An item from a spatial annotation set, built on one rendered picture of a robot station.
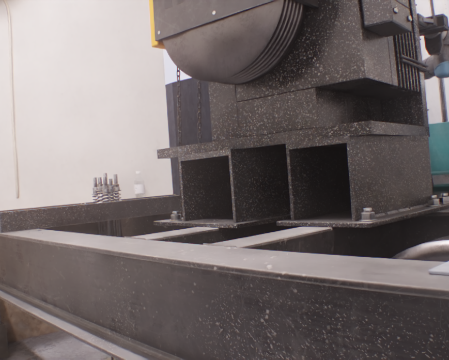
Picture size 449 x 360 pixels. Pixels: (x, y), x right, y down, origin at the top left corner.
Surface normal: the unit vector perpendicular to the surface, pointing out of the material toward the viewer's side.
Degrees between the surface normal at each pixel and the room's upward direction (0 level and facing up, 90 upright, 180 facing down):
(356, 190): 90
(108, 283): 90
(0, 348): 90
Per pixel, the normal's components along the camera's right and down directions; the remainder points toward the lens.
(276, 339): -0.75, 0.06
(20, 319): 0.65, -0.04
